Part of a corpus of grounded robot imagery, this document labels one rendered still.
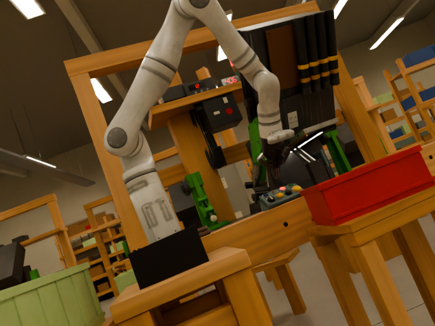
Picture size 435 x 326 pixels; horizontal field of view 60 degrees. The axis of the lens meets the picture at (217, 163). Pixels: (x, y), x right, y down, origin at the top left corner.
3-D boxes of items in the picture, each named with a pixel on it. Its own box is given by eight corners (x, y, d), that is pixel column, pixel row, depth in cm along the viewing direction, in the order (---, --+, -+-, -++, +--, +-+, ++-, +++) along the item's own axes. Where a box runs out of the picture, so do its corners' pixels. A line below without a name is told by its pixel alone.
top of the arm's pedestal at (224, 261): (252, 265, 84) (245, 248, 85) (114, 325, 78) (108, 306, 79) (230, 258, 115) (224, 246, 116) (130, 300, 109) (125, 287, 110)
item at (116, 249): (180, 270, 1044) (152, 196, 1075) (76, 312, 1021) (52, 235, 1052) (181, 268, 1098) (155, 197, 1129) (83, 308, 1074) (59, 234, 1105)
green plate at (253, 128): (281, 163, 156) (273, 116, 160) (262, 165, 154) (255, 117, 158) (271, 169, 167) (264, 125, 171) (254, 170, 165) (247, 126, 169)
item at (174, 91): (192, 94, 188) (187, 81, 189) (164, 102, 184) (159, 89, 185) (190, 99, 195) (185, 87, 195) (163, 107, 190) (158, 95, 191)
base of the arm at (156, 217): (184, 229, 96) (158, 168, 98) (151, 244, 93) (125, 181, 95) (178, 231, 105) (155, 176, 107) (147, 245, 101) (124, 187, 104)
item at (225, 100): (243, 118, 186) (232, 91, 189) (212, 128, 182) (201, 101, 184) (237, 126, 198) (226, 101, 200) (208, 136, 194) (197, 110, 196)
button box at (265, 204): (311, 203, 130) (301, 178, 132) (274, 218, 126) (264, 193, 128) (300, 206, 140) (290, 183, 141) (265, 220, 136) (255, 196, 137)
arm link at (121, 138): (138, 52, 97) (151, 65, 107) (93, 146, 97) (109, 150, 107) (169, 66, 96) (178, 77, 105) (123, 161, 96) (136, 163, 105)
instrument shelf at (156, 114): (312, 66, 200) (309, 60, 201) (152, 114, 176) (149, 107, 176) (293, 86, 224) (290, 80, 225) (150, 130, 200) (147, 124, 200)
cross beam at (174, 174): (345, 121, 221) (339, 108, 223) (134, 198, 186) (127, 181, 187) (341, 124, 226) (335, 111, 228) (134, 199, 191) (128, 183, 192)
